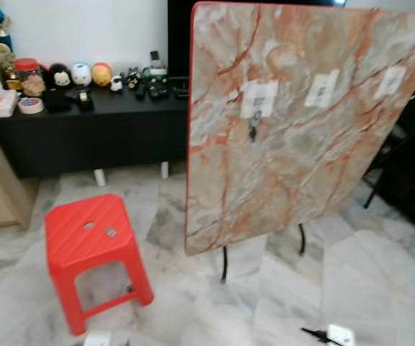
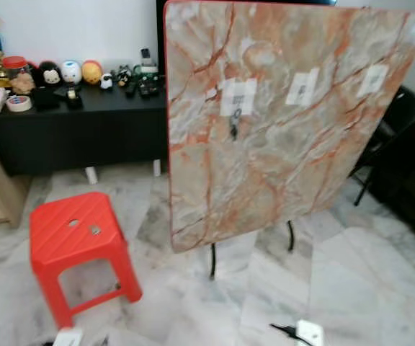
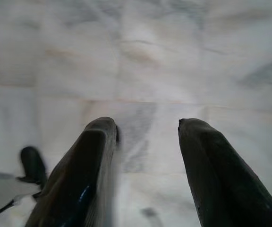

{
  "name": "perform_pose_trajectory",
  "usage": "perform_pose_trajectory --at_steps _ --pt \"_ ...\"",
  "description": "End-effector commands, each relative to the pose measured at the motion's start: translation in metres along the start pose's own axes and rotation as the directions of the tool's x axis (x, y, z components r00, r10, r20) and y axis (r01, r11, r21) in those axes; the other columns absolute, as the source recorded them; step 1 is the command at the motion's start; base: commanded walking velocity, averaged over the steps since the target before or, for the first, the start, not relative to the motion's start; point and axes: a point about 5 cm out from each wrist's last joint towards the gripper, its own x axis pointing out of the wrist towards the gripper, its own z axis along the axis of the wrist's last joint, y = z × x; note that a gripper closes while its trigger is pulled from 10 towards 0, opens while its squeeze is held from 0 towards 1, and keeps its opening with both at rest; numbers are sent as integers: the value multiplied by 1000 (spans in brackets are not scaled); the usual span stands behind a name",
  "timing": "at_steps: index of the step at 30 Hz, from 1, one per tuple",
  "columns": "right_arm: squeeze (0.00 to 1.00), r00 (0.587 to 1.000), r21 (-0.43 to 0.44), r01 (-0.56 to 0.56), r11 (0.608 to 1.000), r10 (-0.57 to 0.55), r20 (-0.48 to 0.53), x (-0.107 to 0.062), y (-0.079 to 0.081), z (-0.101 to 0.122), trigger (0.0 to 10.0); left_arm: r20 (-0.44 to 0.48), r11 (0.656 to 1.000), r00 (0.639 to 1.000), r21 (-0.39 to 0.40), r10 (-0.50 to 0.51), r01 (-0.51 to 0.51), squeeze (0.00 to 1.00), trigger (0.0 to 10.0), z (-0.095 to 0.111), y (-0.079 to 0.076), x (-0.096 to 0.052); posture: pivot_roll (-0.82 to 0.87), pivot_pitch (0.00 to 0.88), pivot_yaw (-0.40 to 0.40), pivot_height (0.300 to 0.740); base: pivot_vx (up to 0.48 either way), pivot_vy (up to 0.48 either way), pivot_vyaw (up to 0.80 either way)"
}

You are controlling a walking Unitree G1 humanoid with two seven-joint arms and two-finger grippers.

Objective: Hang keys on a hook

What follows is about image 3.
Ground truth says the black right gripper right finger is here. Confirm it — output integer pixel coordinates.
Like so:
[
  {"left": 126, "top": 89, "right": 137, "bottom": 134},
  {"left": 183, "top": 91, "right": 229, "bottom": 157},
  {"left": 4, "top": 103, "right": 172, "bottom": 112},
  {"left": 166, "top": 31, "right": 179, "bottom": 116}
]
[{"left": 178, "top": 118, "right": 272, "bottom": 227}]

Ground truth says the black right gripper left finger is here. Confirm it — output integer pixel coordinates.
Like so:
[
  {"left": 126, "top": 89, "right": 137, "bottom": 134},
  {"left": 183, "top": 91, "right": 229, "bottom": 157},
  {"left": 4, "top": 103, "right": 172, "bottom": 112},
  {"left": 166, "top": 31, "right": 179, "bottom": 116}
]
[{"left": 24, "top": 116, "right": 120, "bottom": 227}]

